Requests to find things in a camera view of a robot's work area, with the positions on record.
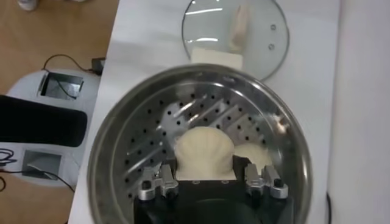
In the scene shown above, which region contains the white steamed baozi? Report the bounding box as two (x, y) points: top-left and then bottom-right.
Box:
(233, 142), (273, 174)
(174, 126), (237, 181)

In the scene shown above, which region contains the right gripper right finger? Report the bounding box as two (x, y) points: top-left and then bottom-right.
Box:
(233, 154), (289, 200)

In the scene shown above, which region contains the perforated steel steamer basket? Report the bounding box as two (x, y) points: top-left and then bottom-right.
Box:
(87, 47), (313, 224)

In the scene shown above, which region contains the black cooker power cable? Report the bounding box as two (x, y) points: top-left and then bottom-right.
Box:
(325, 191), (333, 224)

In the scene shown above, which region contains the round glass pot lid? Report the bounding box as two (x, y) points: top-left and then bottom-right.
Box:
(182, 0), (290, 82)

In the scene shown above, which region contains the black floor cable with adapter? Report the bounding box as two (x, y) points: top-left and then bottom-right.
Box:
(42, 54), (106, 77)

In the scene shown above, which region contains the white and black robot torso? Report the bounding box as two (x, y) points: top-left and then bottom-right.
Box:
(0, 69), (101, 186)

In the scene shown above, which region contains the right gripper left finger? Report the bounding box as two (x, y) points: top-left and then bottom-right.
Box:
(136, 158), (180, 202)

